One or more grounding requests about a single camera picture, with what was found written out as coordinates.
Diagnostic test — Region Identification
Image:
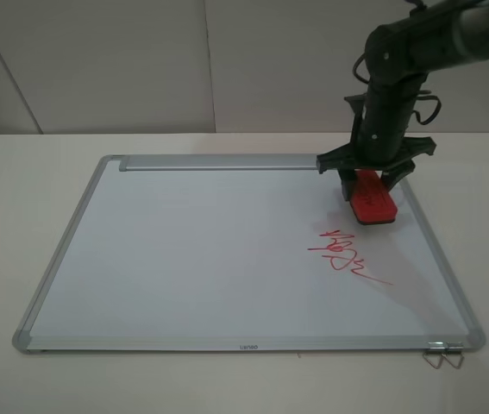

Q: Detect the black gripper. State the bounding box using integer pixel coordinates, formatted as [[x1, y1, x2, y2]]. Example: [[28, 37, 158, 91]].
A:
[[317, 81, 436, 202]]

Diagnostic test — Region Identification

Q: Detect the red whiteboard eraser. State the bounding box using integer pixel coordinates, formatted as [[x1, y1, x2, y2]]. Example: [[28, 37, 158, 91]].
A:
[[349, 170, 398, 225]]

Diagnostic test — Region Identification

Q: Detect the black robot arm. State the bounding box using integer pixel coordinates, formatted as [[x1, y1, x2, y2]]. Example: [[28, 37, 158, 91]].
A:
[[317, 1, 489, 201]]

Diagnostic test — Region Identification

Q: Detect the white framed whiteboard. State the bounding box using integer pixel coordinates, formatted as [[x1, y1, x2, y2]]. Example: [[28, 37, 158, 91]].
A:
[[12, 155, 486, 352]]

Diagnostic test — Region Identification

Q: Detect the grey aluminium pen tray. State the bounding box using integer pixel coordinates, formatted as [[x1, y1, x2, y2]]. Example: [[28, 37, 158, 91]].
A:
[[119, 154, 317, 172]]

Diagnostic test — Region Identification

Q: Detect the metal binder clip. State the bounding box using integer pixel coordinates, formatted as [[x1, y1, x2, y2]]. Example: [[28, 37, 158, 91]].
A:
[[423, 342, 465, 370]]

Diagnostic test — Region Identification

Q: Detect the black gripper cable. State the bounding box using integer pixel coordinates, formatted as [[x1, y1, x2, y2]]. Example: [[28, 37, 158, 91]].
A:
[[351, 53, 443, 127]]

